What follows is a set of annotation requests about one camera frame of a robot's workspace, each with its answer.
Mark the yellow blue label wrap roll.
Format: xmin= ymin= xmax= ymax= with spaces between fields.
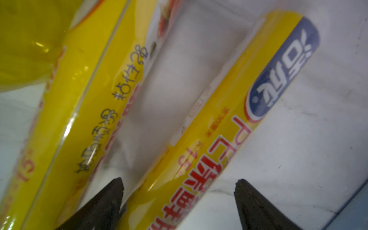
xmin=117 ymin=10 xmax=320 ymax=230

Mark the light blue plastic basket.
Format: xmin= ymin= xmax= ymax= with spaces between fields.
xmin=324 ymin=180 xmax=368 ymax=230

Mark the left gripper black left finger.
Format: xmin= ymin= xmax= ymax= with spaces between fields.
xmin=57 ymin=177 xmax=124 ymax=230

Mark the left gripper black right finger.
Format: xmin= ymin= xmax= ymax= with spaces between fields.
xmin=234 ymin=179 xmax=300 ymax=230

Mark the yellow red chef wrap roll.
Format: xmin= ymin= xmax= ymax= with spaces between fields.
xmin=1 ymin=1 xmax=181 ymax=230

